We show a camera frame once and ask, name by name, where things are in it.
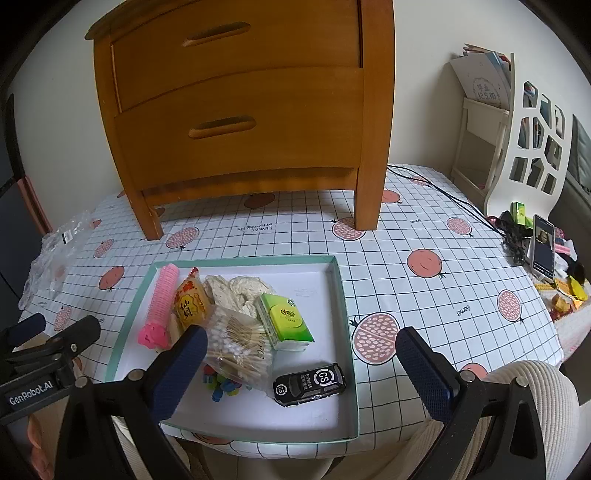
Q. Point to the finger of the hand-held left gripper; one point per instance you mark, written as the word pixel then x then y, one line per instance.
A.
pixel 25 326
pixel 81 330

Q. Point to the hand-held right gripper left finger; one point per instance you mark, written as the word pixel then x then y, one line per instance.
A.
pixel 182 369

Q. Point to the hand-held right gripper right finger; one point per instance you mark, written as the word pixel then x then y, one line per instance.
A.
pixel 422 371

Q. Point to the bag of colourful blocks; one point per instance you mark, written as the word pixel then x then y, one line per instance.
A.
pixel 221 385

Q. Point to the bag of cotton swabs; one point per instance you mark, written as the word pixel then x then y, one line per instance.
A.
pixel 240 341

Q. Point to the yellow orange snack packet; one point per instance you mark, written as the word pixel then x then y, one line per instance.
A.
pixel 194 302

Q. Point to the pink ribbed plastic tube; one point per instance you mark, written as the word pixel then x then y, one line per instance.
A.
pixel 159 300

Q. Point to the white lace cloth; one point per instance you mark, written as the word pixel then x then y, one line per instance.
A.
pixel 231 293

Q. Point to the white tray with teal rim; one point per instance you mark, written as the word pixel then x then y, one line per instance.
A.
pixel 318 332

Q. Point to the green tissue pack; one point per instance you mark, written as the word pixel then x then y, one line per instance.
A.
pixel 286 323

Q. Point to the black toy car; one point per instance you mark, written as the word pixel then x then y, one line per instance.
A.
pixel 309 383

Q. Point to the wooden nightstand drawer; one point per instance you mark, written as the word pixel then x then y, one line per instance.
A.
pixel 277 27
pixel 286 120

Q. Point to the checked fruit print tablecloth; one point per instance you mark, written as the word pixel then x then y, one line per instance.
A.
pixel 438 300

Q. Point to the clear plastic bag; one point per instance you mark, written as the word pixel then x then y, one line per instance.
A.
pixel 60 249

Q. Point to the person's cream ribbed clothing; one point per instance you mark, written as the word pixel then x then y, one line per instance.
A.
pixel 531 392

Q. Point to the dark grey panel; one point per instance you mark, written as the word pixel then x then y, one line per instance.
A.
pixel 14 207

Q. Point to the smartphone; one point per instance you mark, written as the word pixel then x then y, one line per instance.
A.
pixel 544 249

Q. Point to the green box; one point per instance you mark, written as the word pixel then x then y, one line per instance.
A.
pixel 521 213

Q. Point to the white cutout screen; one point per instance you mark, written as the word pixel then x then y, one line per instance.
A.
pixel 512 138

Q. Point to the wooden nightstand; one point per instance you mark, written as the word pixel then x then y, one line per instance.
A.
pixel 376 115

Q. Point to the stack of books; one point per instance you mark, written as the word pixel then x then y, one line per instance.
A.
pixel 480 78

